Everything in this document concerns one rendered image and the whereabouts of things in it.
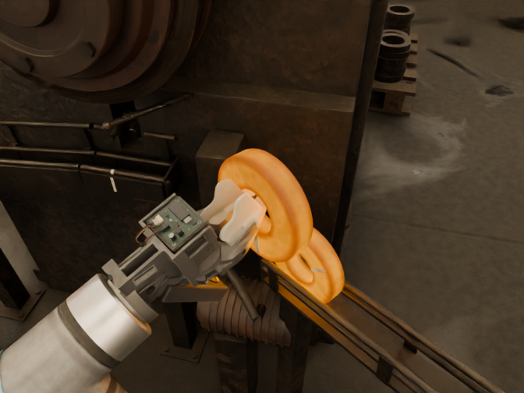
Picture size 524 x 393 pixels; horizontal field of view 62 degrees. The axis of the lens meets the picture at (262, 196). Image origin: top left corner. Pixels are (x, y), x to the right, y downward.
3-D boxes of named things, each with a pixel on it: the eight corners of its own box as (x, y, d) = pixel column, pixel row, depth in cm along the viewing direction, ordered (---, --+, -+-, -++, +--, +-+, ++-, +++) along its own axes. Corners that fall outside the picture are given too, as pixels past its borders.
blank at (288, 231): (228, 131, 58) (209, 139, 57) (315, 172, 49) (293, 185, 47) (240, 221, 67) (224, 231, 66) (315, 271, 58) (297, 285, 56)
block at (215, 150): (218, 207, 107) (210, 124, 90) (249, 212, 105) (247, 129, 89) (203, 238, 99) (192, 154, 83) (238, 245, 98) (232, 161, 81)
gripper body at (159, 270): (217, 223, 46) (125, 304, 43) (238, 260, 53) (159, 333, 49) (177, 187, 50) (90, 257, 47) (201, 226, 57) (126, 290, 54)
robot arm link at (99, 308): (133, 369, 48) (94, 313, 54) (168, 338, 50) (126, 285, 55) (92, 345, 41) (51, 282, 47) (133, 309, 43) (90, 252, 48)
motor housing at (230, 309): (224, 368, 134) (210, 258, 98) (295, 385, 131) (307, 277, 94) (211, 411, 125) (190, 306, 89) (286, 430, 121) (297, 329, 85)
